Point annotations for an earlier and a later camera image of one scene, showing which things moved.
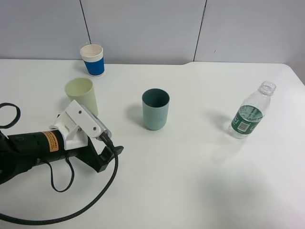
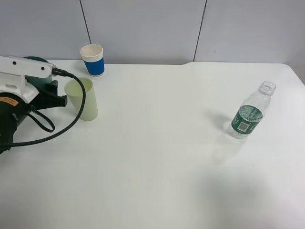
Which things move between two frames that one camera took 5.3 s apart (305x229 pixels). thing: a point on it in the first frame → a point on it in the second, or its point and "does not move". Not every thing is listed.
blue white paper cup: x=93 y=56 does not move
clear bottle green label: x=252 y=111 does not move
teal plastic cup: x=156 y=103 → x=39 y=81
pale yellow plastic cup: x=81 y=90 does not move
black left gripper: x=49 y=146 → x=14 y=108
